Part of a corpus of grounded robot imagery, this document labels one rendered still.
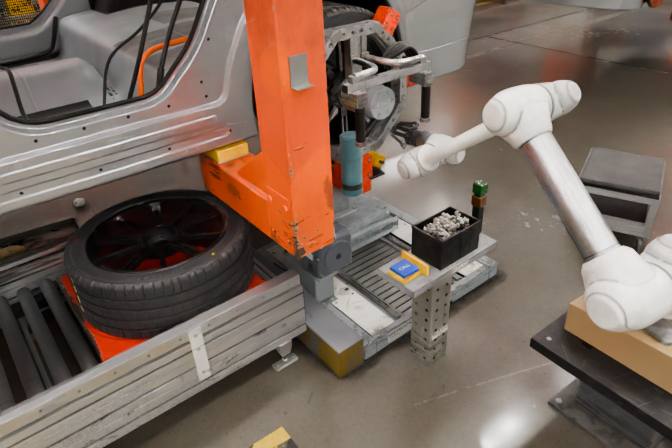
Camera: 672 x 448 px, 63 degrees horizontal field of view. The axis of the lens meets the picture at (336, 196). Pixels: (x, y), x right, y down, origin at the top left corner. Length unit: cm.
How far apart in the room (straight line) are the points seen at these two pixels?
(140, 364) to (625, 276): 139
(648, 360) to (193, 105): 166
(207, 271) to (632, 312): 126
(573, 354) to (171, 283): 128
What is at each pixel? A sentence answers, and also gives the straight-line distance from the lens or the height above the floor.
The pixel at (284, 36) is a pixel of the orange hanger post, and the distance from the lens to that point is 151.
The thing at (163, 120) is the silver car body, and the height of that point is 91.
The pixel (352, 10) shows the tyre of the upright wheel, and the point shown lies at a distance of 224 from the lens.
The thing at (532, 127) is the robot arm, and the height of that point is 95.
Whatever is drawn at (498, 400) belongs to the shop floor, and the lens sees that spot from 210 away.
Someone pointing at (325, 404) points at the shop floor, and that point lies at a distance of 205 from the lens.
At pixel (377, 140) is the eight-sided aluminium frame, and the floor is 62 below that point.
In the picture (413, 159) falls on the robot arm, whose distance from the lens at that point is 210.
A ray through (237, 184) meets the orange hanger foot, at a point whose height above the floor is 66.
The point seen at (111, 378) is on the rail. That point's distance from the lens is 180.
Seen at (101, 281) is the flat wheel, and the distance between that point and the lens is 193.
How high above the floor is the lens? 157
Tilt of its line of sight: 29 degrees down
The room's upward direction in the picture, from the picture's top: 3 degrees counter-clockwise
